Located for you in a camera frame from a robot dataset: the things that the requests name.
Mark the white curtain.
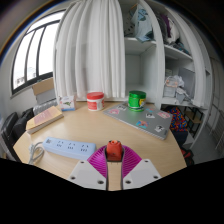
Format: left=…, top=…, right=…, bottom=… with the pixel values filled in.
left=52, top=0, right=127, bottom=101

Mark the tan book with pink cover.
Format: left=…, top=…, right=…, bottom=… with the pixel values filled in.
left=25, top=105, right=64, bottom=135

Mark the cardboard box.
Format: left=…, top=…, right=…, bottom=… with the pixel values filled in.
left=31, top=77, right=57, bottom=104

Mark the black-framed window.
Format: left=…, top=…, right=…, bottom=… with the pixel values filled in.
left=9, top=9, right=66, bottom=98

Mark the white shelf unit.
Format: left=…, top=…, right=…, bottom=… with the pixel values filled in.
left=118, top=0, right=214, bottom=148

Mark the black chair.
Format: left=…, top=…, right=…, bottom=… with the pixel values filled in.
left=0, top=107, right=35, bottom=163

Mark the grey laptop with stickers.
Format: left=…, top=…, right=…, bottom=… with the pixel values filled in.
left=102, top=103, right=174, bottom=141

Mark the white ribbed heater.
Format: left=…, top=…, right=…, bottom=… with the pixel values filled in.
left=32, top=99, right=59, bottom=117

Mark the red charger block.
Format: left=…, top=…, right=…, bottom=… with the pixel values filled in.
left=105, top=139, right=123, bottom=163

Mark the white jar with red lid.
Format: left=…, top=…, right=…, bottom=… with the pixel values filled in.
left=86, top=91, right=106, bottom=112

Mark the light blue power strip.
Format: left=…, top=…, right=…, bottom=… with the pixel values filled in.
left=42, top=136, right=98, bottom=161

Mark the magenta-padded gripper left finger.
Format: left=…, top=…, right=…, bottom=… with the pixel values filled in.
left=67, top=145, right=109, bottom=192

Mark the green canister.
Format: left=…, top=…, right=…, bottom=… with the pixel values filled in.
left=127, top=90, right=147, bottom=112

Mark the wooden stool with black frame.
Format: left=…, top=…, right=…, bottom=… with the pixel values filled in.
left=184, top=107, right=204, bottom=134

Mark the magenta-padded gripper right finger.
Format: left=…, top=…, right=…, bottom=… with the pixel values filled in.
left=120, top=145, right=163, bottom=191

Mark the small white printed box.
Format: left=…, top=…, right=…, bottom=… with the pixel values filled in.
left=58, top=95, right=77, bottom=112

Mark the white power cable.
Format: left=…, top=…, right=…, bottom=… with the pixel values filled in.
left=27, top=141, right=45, bottom=165

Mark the colourful patterned bag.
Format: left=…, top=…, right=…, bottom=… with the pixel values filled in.
left=169, top=106, right=189, bottom=133

